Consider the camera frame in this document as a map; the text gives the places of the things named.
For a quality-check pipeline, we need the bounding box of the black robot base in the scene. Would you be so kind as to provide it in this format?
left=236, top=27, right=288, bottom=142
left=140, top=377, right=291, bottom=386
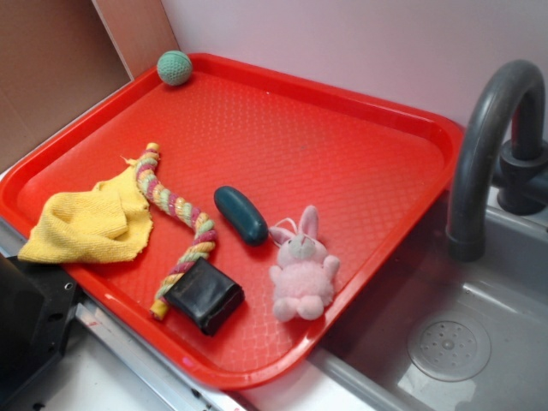
left=1, top=256, right=80, bottom=410

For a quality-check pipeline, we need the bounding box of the multicolored braided rope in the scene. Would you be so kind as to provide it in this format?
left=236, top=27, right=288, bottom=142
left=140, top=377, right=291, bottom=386
left=149, top=142, right=217, bottom=321

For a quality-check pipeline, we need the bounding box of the pink plush bunny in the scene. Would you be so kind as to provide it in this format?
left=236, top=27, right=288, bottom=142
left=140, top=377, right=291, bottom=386
left=269, top=205, right=340, bottom=322

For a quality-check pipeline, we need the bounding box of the gray toy faucet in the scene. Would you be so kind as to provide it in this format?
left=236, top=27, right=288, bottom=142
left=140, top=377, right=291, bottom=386
left=446, top=60, right=547, bottom=262

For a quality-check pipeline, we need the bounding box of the black rectangular block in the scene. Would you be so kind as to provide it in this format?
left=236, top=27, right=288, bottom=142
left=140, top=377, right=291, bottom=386
left=164, top=258, right=245, bottom=337

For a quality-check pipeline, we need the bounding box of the yellow cloth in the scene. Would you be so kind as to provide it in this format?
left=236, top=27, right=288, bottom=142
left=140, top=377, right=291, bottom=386
left=18, top=159, right=153, bottom=264

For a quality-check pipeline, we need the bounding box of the dark teal oblong block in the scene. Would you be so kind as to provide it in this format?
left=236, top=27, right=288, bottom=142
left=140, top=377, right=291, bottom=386
left=213, top=186, right=269, bottom=247

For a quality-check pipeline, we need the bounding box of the gray toy sink basin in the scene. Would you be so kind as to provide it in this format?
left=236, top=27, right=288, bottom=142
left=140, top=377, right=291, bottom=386
left=310, top=199, right=547, bottom=410

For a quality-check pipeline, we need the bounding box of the brown cardboard panel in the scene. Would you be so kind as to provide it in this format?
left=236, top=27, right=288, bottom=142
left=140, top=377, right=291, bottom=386
left=1, top=1, right=179, bottom=170

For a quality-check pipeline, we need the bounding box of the green rubber ball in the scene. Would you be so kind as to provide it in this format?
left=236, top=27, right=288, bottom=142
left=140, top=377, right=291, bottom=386
left=157, top=51, right=193, bottom=86

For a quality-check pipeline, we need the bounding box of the red plastic tray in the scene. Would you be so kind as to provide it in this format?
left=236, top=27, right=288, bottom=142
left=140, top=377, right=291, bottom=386
left=1, top=54, right=462, bottom=390

